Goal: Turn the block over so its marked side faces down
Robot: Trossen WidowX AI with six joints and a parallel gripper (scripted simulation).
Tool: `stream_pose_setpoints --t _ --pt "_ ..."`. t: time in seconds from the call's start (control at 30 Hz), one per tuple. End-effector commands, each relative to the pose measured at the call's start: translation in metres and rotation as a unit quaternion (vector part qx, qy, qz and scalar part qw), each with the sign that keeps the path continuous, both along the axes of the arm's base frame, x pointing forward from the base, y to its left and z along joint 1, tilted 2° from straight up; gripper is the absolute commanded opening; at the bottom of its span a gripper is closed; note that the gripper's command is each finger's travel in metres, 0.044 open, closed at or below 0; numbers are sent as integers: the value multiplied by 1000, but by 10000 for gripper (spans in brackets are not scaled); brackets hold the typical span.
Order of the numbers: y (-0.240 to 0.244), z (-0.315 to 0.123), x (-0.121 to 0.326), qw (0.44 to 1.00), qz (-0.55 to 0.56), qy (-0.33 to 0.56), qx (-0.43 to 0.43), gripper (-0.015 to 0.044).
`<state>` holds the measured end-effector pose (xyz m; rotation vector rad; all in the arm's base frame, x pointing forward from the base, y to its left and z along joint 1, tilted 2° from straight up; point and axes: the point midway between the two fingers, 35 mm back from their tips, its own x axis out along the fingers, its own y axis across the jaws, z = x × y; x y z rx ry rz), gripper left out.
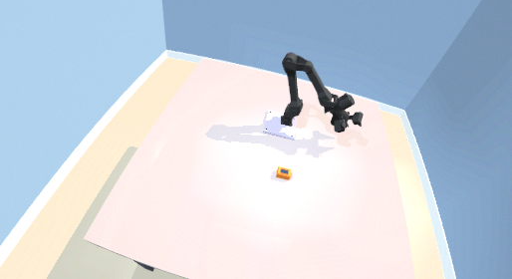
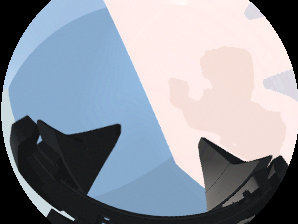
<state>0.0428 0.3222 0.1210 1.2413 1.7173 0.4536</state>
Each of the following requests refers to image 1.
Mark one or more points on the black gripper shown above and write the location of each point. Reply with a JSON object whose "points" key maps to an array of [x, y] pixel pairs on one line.
{"points": [[356, 118]]}

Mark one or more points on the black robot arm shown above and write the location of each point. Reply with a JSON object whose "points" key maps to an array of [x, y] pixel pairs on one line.
{"points": [[293, 63]]}

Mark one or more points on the orange block with dark blue patch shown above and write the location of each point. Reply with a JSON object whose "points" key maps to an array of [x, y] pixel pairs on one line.
{"points": [[283, 172]]}

